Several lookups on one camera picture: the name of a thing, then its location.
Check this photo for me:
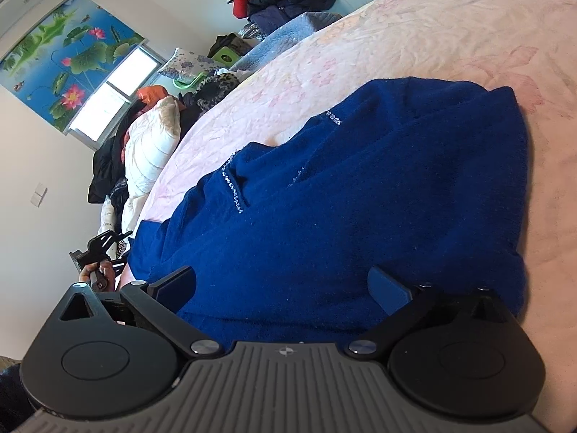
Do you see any window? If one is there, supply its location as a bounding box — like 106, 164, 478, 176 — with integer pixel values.
65, 45, 168, 150

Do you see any black clothing pile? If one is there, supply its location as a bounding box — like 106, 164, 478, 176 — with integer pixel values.
87, 99, 151, 205

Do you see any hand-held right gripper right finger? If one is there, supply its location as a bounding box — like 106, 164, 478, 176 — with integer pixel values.
345, 266, 521, 362

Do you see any dark fur garment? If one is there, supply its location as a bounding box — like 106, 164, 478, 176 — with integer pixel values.
179, 72, 241, 115

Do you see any light blue quilted blanket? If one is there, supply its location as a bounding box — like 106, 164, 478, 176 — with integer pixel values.
233, 11, 344, 74

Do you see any blue knit sweater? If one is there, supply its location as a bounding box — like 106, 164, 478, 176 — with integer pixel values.
126, 76, 529, 346

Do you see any lotus print roller blind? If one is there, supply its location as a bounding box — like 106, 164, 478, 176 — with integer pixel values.
0, 0, 147, 134

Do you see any orange bag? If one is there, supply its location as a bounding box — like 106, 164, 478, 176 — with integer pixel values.
136, 85, 169, 105

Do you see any floral pillow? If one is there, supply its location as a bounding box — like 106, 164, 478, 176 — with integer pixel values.
157, 47, 218, 83

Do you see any pink floral bed blanket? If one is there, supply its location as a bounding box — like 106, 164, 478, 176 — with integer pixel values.
115, 0, 577, 416

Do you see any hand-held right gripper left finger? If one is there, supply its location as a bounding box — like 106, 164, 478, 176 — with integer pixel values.
45, 265, 224, 359

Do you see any person's left hand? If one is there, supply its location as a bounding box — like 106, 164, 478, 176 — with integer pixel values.
78, 259, 116, 292

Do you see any green plastic stool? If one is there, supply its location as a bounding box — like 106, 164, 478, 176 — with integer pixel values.
173, 49, 239, 93

